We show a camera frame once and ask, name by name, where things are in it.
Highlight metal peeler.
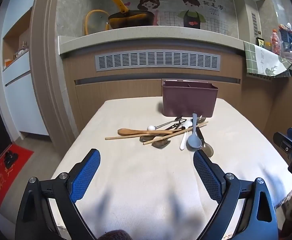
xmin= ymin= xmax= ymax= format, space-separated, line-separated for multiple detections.
xmin=165 ymin=118 xmax=187 ymax=130

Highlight metal spoon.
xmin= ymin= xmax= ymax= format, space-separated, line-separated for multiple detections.
xmin=140 ymin=135 xmax=172 ymax=150

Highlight speckled stone counter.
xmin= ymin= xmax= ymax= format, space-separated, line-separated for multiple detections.
xmin=58 ymin=26 xmax=247 ymax=55

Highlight grey pipe casing with vent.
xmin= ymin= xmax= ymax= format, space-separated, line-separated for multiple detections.
xmin=234 ymin=0 xmax=262 ymax=41

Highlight dark wok with yellow handle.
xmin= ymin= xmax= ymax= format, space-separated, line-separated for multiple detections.
xmin=107 ymin=0 xmax=155 ymax=30

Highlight cartoon wall poster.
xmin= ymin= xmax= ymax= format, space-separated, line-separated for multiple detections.
xmin=126 ymin=0 xmax=230 ymax=34

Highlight wooden spoon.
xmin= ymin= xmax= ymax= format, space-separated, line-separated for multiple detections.
xmin=118 ymin=128 xmax=173 ymax=137

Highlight grey vent grille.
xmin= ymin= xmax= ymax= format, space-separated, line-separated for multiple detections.
xmin=95 ymin=51 xmax=222 ymax=71

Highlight purple plastic utensil holder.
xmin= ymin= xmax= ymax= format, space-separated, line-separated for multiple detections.
xmin=162 ymin=80 xmax=219 ymax=118

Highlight wooden chopstick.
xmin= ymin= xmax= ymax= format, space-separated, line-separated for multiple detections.
xmin=105 ymin=129 xmax=187 ymax=140
xmin=143 ymin=121 xmax=209 ymax=145

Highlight white plastic spoon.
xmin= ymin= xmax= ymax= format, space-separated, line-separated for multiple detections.
xmin=179 ymin=120 xmax=193 ymax=151

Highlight white cabinet with shelf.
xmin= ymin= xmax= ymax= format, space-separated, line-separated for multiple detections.
xmin=2 ymin=5 xmax=49 ymax=136

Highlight black slippers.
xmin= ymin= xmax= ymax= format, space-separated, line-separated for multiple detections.
xmin=4 ymin=151 xmax=19 ymax=167

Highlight metal utensil with white head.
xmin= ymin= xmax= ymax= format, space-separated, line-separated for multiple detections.
xmin=147 ymin=121 xmax=178 ymax=131

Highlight grey plastic spoon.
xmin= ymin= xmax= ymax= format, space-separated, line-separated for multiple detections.
xmin=187 ymin=113 xmax=202 ymax=152

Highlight black storage rack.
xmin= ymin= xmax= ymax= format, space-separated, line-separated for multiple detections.
xmin=279 ymin=24 xmax=292 ymax=44

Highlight cream tablecloth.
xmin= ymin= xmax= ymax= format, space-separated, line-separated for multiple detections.
xmin=50 ymin=97 xmax=292 ymax=240

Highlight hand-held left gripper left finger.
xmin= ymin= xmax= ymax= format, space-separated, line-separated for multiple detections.
xmin=15 ymin=148 xmax=101 ymax=240

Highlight green checked towel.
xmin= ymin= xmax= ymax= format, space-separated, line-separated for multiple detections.
xmin=243 ymin=41 xmax=292 ymax=78

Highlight glass lid with yellow rim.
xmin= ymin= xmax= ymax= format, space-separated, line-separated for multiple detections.
xmin=85 ymin=9 xmax=110 ymax=36

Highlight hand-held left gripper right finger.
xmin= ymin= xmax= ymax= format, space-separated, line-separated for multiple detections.
xmin=193 ymin=149 xmax=279 ymax=240

